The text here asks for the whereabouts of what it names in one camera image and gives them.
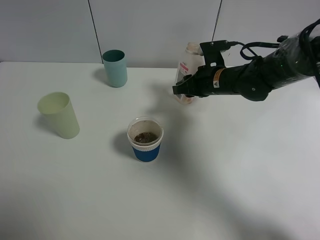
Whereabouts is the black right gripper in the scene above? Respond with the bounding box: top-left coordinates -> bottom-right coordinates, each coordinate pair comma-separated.
172,47 -> 226,98

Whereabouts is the clear plastic drink bottle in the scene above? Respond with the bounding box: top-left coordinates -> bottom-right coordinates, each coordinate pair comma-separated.
172,41 -> 204,106

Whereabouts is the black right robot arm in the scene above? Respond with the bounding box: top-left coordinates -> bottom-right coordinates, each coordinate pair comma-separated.
190,20 -> 320,102

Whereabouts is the blue sleeved paper cup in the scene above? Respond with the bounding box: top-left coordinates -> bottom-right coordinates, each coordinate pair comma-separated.
127,116 -> 164,163

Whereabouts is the teal plastic cup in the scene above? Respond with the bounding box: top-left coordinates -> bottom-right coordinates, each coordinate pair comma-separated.
102,49 -> 128,88

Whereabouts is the light green plastic cup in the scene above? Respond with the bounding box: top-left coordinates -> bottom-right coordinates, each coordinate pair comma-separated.
37,92 -> 80,139

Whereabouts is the black camera cable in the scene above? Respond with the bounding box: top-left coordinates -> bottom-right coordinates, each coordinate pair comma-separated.
226,40 -> 282,60

